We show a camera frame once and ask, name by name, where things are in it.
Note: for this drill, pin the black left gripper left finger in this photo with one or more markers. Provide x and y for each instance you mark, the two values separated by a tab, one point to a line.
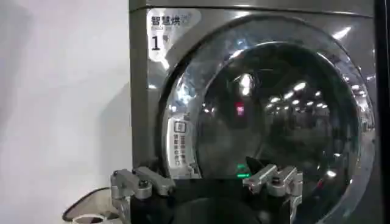
134	182

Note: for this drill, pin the white round wrist collar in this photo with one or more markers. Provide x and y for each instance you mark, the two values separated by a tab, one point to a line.
88	218

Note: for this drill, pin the white number sticker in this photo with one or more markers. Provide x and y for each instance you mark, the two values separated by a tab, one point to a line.
158	36

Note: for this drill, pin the grey dryer cabinet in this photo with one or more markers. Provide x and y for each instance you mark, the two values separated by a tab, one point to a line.
138	91

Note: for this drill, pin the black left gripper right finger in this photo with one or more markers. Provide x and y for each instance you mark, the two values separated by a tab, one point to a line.
281	179

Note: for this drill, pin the round glass dryer door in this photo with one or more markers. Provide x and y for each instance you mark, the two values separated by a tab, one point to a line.
274	115

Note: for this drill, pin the white door instruction sticker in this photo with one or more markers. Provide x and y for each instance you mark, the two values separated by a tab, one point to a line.
179	146

